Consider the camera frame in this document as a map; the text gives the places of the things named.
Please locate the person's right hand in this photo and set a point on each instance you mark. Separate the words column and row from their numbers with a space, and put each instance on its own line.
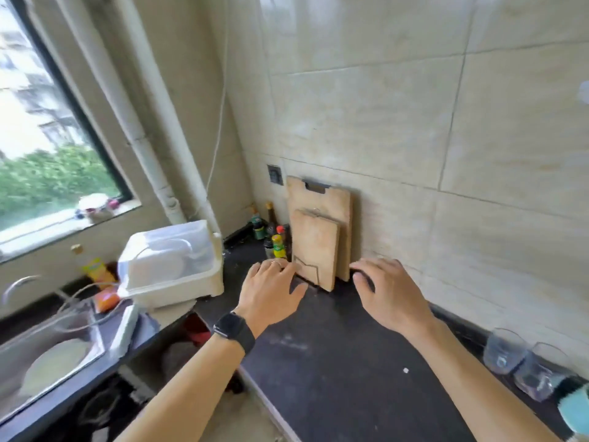
column 393, row 299

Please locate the person's left hand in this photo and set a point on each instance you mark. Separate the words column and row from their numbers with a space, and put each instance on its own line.
column 264, row 299

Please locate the person's right thumb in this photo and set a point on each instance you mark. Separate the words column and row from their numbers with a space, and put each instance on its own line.
column 363, row 283

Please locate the person's left thumb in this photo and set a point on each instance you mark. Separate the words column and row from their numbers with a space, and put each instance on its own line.
column 295, row 295

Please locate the person's right forearm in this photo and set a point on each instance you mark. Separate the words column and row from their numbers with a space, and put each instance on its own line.
column 474, row 386

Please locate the person's left forearm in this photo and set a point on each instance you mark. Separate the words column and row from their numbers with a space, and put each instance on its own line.
column 184, row 395

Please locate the small wooden cutting board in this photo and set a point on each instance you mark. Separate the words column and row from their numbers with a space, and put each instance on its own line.
column 315, row 248

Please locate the red-capped bottle with yellow label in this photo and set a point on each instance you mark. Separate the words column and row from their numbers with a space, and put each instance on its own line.
column 279, row 246

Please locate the small dark bottle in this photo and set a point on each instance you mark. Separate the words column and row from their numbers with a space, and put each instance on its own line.
column 268, row 248

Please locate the black smartwatch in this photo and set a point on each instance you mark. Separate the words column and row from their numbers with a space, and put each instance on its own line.
column 233, row 331

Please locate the dark bottle with green label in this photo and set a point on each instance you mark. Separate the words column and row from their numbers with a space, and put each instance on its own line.
column 258, row 227

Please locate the tall dark sauce bottle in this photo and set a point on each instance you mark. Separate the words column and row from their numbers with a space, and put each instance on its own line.
column 271, row 218

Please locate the large wooden cutting board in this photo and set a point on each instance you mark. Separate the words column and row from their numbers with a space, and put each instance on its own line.
column 333, row 207

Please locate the red object under counter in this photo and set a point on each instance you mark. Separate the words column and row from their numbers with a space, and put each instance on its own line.
column 199, row 331

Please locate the white dish rack with lid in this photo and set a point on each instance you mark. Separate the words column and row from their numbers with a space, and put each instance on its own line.
column 170, row 264

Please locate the clear glass cup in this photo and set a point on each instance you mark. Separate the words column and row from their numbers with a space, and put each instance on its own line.
column 540, row 375
column 504, row 352

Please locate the white plastic tray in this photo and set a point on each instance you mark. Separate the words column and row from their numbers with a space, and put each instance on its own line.
column 124, row 331

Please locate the orange sponge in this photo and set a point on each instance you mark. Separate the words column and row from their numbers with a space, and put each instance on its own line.
column 107, row 300

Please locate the yellow dish soap bottle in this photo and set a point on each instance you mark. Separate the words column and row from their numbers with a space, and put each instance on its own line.
column 96, row 269

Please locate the white bowl with red lids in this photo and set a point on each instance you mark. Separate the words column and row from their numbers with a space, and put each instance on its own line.
column 94, row 207

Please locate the thick white drain pipe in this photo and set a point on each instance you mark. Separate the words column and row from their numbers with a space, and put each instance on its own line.
column 170, row 110

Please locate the teal and black brush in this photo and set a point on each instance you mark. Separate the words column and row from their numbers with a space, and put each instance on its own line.
column 575, row 402

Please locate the white plate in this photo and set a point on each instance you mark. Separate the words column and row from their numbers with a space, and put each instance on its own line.
column 55, row 363

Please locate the thin white drain pipe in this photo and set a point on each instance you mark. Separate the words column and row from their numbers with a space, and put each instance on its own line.
column 124, row 110

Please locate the steel sink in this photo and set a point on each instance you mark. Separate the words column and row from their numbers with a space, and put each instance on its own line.
column 50, row 359

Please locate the steel faucet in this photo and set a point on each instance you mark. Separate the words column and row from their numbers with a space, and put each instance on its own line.
column 18, row 285

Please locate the black-framed window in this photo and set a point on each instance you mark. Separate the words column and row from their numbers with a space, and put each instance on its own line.
column 46, row 133

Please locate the dark wall socket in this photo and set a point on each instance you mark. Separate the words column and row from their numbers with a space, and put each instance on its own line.
column 274, row 174

